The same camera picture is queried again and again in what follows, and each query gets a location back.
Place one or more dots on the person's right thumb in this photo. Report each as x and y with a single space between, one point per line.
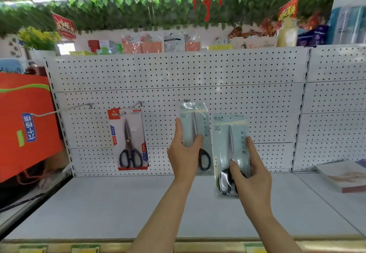
236 170

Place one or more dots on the orange hanging packet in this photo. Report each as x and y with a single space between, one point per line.
152 44
131 45
192 43

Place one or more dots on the narrow white pegboard panel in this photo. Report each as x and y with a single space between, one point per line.
334 95

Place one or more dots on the orange bag with green stripe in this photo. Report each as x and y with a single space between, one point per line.
25 124

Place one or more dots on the person's left hand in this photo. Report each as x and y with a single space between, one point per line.
180 158

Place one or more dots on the person's left forearm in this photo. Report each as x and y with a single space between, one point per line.
168 215

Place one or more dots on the person's left thumb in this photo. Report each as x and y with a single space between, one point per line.
195 142

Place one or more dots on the yellow artificial flowers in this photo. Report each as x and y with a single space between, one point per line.
38 37

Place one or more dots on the red and gold ornament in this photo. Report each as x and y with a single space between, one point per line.
251 31

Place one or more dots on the person's right hand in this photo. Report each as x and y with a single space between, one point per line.
256 187

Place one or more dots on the white hanging packet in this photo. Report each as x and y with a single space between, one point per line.
173 42

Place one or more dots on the white product box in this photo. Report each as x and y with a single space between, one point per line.
254 43

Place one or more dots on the light blue soft pack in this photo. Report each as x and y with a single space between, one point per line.
13 66

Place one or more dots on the white shelf board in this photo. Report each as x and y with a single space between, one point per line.
108 204

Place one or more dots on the red small box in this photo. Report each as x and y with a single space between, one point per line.
93 46

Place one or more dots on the metal peg hook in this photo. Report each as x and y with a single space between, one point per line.
47 114
75 106
136 104

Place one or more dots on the person's right forearm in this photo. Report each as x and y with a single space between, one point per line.
267 230

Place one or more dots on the green leaf garland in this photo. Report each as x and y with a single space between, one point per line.
128 7

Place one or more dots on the wide white pegboard panel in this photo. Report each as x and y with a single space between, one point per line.
177 72

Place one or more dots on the yellow plastic bottle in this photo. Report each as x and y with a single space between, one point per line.
287 34

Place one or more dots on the white and pink flat box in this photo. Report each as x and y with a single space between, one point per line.
343 177

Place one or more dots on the red promotional sign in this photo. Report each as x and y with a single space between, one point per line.
288 9
64 25

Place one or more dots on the green packets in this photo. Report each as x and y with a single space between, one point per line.
105 50

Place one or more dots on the yellow green price tag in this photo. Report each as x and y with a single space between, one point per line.
256 248
85 249

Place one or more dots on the pale blue scissors packet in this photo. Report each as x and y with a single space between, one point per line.
236 135
201 121

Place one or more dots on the white and blue tissue pack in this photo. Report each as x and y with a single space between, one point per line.
347 18

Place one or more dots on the purple product pack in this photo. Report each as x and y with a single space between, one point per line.
313 36

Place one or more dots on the red card scissors packet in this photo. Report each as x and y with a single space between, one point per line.
130 138

